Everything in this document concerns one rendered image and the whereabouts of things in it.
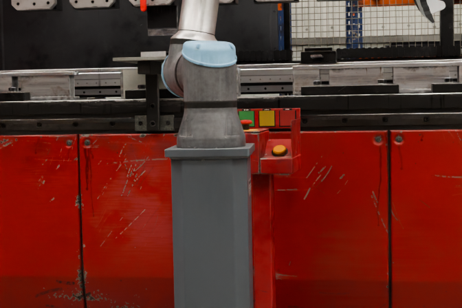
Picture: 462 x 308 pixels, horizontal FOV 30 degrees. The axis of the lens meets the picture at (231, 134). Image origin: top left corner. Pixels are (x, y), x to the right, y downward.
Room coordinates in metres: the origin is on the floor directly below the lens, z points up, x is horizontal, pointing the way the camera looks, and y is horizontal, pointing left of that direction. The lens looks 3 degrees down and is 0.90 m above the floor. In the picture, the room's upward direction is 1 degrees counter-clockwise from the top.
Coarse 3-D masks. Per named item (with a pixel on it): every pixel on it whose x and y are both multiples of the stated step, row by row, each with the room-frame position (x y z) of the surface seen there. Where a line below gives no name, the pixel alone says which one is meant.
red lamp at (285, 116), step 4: (280, 112) 2.55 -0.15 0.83; (284, 112) 2.54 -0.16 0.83; (288, 112) 2.54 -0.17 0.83; (292, 112) 2.54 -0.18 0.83; (280, 116) 2.55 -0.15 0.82; (284, 116) 2.54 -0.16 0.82; (288, 116) 2.54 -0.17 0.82; (292, 116) 2.54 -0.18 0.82; (280, 120) 2.55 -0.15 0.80; (284, 120) 2.54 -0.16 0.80; (288, 120) 2.54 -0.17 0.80; (280, 124) 2.55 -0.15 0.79; (284, 124) 2.54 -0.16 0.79; (288, 124) 2.54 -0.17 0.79
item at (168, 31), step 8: (152, 8) 2.83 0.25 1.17; (160, 8) 2.83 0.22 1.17; (168, 8) 2.83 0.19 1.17; (176, 8) 2.82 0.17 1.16; (152, 16) 2.83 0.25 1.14; (160, 16) 2.83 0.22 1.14; (168, 16) 2.83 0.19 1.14; (176, 16) 2.82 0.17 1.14; (152, 24) 2.83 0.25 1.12; (160, 24) 2.83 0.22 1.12; (168, 24) 2.83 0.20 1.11; (176, 24) 2.82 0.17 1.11; (152, 32) 2.84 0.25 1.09; (160, 32) 2.84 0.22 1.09; (168, 32) 2.83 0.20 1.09; (176, 32) 2.83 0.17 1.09
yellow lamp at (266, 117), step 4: (260, 112) 2.56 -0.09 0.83; (264, 112) 2.56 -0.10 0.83; (268, 112) 2.55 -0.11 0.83; (272, 112) 2.55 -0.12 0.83; (260, 116) 2.56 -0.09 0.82; (264, 116) 2.56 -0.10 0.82; (268, 116) 2.55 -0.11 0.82; (272, 116) 2.55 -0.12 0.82; (260, 120) 2.56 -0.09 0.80; (264, 120) 2.56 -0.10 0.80; (268, 120) 2.55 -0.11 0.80; (272, 120) 2.55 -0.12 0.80; (260, 124) 2.56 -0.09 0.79; (264, 124) 2.56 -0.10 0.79; (268, 124) 2.55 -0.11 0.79; (272, 124) 2.55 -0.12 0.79
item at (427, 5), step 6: (420, 0) 2.01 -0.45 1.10; (426, 0) 2.02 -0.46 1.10; (432, 0) 2.02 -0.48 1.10; (438, 0) 2.02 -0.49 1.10; (420, 6) 2.01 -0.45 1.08; (426, 6) 2.00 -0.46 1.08; (432, 6) 2.01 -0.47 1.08; (438, 6) 2.02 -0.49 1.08; (444, 6) 2.02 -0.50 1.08; (426, 12) 2.00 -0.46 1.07; (432, 12) 2.01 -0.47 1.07; (426, 18) 1.99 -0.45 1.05; (432, 18) 1.99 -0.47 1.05
